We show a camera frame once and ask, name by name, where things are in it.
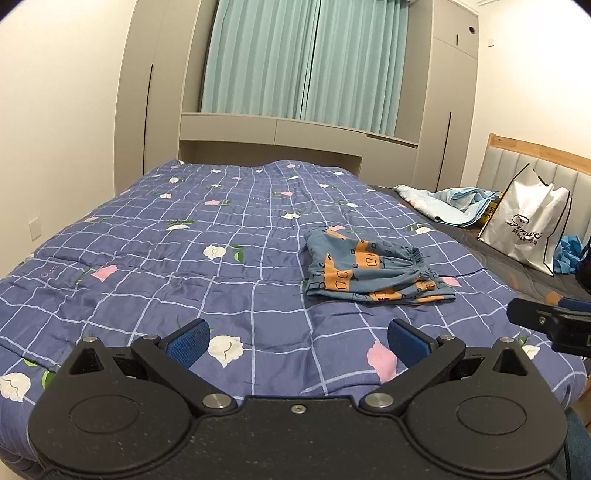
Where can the white wall socket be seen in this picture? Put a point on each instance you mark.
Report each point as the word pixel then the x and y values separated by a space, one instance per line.
pixel 35 229

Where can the black bag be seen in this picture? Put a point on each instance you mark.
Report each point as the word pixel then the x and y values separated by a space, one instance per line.
pixel 583 270

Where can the blue orange patterned pants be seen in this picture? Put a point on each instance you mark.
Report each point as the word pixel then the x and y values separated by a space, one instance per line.
pixel 371 271

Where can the wooden padded headboard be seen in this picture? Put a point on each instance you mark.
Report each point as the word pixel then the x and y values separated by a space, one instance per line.
pixel 505 156

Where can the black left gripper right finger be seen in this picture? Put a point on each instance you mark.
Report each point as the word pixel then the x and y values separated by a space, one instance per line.
pixel 409 344

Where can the yellow package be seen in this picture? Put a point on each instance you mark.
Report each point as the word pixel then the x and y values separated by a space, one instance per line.
pixel 488 213

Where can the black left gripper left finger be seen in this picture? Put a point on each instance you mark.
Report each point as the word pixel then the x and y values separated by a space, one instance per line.
pixel 187 344

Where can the white shopping bag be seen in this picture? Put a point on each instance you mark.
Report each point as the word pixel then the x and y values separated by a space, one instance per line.
pixel 529 221

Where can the beige built-in cabinet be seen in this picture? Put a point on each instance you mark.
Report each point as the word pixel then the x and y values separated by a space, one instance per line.
pixel 159 116

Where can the blue plastic bag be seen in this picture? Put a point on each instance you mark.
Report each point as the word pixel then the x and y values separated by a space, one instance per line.
pixel 568 255

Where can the light blue white blanket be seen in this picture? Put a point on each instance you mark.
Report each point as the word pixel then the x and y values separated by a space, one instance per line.
pixel 459 206

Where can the teal curtain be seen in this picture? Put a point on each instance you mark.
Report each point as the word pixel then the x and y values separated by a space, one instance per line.
pixel 331 62

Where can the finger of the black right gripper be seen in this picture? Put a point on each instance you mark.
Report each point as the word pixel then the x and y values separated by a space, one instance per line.
pixel 567 330

